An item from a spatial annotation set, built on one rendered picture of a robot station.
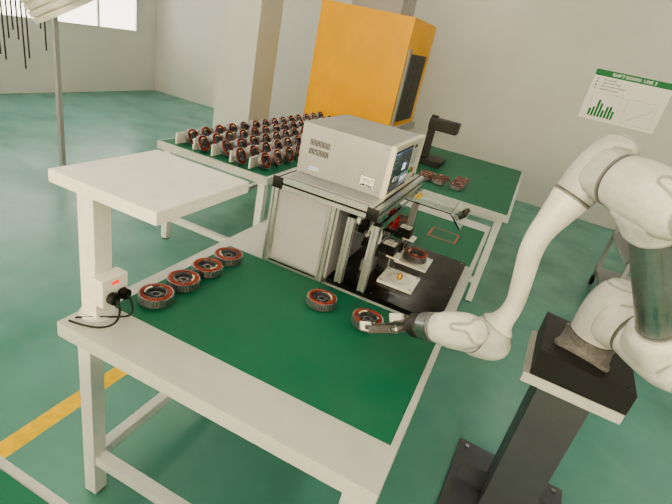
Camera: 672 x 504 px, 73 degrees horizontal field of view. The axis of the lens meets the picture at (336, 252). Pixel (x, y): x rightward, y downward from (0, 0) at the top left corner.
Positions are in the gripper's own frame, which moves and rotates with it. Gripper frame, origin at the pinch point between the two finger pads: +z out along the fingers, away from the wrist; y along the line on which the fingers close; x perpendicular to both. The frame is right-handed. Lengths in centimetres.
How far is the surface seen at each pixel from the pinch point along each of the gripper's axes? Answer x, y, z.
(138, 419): -29, -65, 69
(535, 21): 275, 490, 181
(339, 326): -0.3, -10.1, 8.7
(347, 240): 28.7, 5.1, 17.5
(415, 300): 1.8, 28.4, 8.4
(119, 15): 434, 114, 672
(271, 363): -4.0, -41.2, 2.2
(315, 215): 39.7, -2.2, 25.9
